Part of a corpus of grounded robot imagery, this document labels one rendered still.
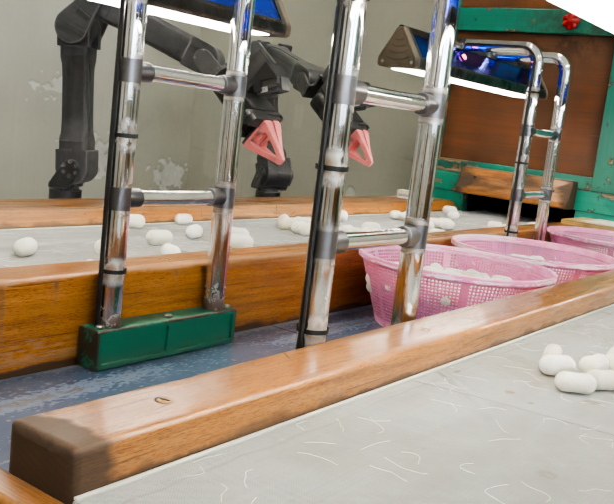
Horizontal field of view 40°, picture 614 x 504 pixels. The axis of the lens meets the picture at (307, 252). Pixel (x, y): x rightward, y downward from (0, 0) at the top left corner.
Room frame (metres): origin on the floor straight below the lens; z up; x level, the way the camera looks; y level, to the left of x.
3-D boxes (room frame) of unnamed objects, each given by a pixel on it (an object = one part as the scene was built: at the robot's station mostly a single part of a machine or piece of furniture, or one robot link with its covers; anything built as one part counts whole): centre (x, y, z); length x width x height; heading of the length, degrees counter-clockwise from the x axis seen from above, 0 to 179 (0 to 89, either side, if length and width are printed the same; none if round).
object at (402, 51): (1.75, -0.29, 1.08); 0.62 x 0.08 x 0.07; 145
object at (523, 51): (1.70, -0.36, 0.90); 0.20 x 0.19 x 0.45; 145
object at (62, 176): (1.65, 0.47, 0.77); 0.09 x 0.06 x 0.06; 176
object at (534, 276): (1.14, -0.20, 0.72); 0.27 x 0.27 x 0.10
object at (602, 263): (1.37, -0.37, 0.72); 0.27 x 0.27 x 0.10
